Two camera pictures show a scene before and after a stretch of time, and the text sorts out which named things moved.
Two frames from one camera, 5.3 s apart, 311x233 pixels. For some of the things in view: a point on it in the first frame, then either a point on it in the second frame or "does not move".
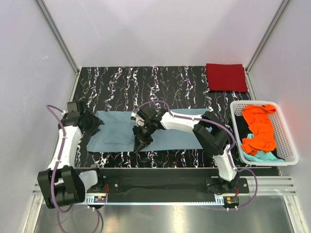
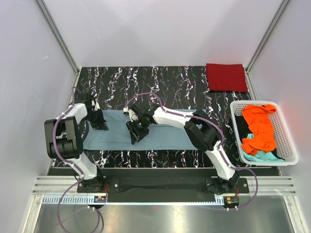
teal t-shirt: (261, 156) does not move
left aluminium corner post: (58, 35) does not move
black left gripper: (96, 122) -> (101, 124)
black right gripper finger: (144, 145) -> (147, 133)
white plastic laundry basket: (285, 147) does not move
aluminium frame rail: (269, 185) does not move
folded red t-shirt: (223, 77) does not move
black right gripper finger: (138, 146) -> (133, 139)
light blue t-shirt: (116, 134) does not move
